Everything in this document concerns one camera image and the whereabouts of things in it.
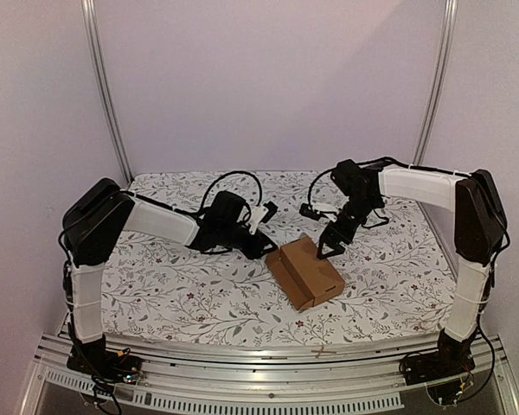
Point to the robot arm white sleeve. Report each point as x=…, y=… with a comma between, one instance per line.
x=91, y=229
x=480, y=223

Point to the brown cardboard box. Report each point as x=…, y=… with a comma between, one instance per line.
x=306, y=280

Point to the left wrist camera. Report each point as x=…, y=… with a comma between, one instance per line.
x=261, y=214

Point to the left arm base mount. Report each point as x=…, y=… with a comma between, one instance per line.
x=112, y=367

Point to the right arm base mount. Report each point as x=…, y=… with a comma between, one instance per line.
x=419, y=367

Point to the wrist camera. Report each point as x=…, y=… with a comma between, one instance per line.
x=261, y=214
x=316, y=211

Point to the left robot arm white sleeve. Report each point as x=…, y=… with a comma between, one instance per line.
x=91, y=229

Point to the floral patterned table mat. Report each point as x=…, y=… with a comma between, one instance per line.
x=184, y=257

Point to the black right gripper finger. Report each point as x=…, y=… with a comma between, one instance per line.
x=332, y=248
x=321, y=254

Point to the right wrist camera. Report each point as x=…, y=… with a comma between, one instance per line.
x=316, y=211

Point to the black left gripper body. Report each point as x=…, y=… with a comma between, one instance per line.
x=227, y=239

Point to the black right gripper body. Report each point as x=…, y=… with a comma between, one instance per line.
x=336, y=231

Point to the right robot arm white sleeve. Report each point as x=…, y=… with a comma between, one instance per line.
x=480, y=223

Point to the aluminium frame post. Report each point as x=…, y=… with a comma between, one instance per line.
x=438, y=79
x=90, y=21

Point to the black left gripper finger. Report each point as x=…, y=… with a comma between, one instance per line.
x=267, y=245
x=255, y=253

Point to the right aluminium frame post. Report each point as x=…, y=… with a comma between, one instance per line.
x=438, y=79

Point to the left aluminium frame post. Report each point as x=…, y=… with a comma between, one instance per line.
x=90, y=21

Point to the aluminium front rail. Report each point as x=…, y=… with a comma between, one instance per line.
x=358, y=378

